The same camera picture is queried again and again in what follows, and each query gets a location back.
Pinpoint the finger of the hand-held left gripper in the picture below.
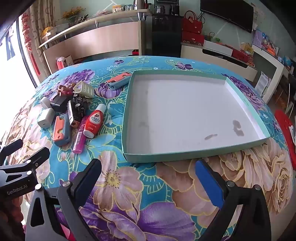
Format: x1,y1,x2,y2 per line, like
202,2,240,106
0,138,23,163
0,147,51,186

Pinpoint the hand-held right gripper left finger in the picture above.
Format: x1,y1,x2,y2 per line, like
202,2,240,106
24,158,102,241

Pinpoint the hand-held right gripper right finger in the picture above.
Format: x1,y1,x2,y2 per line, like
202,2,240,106
195,159,271,241

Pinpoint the orange and blue utility knife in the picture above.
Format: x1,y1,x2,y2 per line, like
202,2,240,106
53,111,71,147

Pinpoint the white charger plug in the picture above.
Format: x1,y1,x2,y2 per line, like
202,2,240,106
38,108,55,129

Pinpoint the pink tube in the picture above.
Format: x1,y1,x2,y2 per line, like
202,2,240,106
72,116,89,154

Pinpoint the grey wristband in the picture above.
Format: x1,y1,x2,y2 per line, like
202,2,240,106
39,96,52,109

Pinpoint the white bottle with red label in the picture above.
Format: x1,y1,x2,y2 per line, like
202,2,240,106
83,103,106,139

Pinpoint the small black box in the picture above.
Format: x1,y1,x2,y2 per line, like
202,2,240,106
50,95,72,113

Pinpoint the black toy car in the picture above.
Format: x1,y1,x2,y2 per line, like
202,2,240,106
73,93,89,121

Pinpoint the brown dog toy figure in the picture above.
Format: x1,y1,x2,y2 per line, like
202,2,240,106
57,83,77,96

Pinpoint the teal and white cardboard tray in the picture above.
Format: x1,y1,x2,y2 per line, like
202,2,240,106
122,71,271,164

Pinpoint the beige ribbed plastic holder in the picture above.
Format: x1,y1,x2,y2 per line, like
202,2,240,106
73,81,95,98

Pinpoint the floral printed blanket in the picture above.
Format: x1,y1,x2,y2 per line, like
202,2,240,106
0,56,294,241

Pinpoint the red plastic stool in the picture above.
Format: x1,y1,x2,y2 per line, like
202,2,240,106
274,110,296,172

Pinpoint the red and white gift bag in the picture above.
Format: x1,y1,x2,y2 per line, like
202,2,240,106
56,54,74,70

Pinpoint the coral and blue clip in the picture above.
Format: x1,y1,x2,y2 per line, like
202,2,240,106
106,72,133,90

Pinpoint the red hanging ornament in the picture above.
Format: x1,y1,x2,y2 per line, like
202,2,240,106
22,13,41,76

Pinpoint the white paper bag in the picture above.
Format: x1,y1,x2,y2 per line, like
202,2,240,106
254,71,271,93

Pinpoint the black chair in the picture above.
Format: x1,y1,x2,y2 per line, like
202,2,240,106
287,74,296,112

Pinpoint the yellow object on shelf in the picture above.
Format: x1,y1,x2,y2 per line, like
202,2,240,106
40,27,55,39

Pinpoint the cream television cabinet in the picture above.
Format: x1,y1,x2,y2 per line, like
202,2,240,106
180,42,258,81

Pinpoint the wooden desk with shelf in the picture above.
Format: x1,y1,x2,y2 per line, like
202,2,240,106
38,9,153,75

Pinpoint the flat red box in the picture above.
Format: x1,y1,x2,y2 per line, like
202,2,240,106
232,49,251,63

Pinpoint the patterned curtain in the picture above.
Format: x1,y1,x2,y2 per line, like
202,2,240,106
30,0,63,56

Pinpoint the flat white box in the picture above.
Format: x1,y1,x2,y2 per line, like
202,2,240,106
203,39,233,56

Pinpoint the white side desk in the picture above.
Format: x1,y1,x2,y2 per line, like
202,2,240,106
252,44,292,102

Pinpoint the red gift box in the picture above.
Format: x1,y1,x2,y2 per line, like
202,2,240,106
181,31,205,45

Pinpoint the vase of yellow flowers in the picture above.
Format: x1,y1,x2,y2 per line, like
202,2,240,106
61,6,86,26

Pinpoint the black water dispenser cabinet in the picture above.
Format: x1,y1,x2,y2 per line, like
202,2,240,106
151,0,182,57

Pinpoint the black wall television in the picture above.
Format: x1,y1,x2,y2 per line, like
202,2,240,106
200,0,254,33

